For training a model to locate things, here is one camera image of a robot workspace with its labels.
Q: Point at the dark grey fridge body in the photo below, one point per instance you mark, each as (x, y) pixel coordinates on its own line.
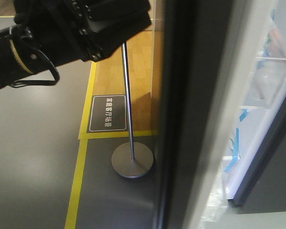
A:
(257, 183)

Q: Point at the blue tape strip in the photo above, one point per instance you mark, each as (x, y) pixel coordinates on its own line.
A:
(244, 114)
(232, 155)

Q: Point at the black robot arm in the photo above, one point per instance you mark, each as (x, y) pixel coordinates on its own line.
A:
(21, 63)

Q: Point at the blue tape strip upper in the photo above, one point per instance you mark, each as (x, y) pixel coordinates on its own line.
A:
(244, 114)

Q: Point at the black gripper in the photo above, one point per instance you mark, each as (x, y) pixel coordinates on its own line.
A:
(68, 30)

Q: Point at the dark floor sign sticker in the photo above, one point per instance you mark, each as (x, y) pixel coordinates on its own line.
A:
(108, 113)

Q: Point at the silver sign stand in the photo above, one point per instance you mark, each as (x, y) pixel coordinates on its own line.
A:
(132, 159)

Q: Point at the blue tape strip lower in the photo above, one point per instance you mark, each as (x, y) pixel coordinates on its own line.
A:
(232, 155)

